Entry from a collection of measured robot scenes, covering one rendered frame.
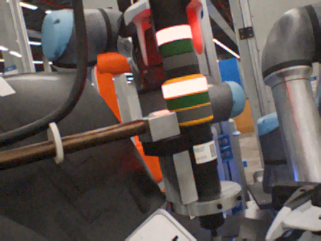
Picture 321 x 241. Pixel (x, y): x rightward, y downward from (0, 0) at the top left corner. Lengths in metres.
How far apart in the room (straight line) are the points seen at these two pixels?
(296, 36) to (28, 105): 0.51
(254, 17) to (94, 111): 1.87
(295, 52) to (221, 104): 0.17
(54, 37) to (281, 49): 0.50
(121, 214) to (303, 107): 0.46
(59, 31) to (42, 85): 0.44
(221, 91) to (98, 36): 0.36
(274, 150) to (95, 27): 0.61
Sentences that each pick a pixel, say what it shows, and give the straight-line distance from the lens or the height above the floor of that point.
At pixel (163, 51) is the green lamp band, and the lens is 0.34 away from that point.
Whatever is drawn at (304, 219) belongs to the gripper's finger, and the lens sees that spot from 0.50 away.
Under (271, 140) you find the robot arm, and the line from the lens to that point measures 1.09.
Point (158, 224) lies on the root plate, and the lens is 0.33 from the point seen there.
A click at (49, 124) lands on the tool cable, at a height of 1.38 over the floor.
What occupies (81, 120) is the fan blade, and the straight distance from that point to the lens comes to 0.39.
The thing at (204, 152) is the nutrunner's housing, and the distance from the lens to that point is 0.34.
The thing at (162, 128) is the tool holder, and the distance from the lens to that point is 0.32.
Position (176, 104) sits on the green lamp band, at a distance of 0.33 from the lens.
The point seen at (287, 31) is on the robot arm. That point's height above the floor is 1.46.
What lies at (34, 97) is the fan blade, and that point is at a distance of 0.41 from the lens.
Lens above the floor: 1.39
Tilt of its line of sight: 3 degrees down
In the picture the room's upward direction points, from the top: 12 degrees counter-clockwise
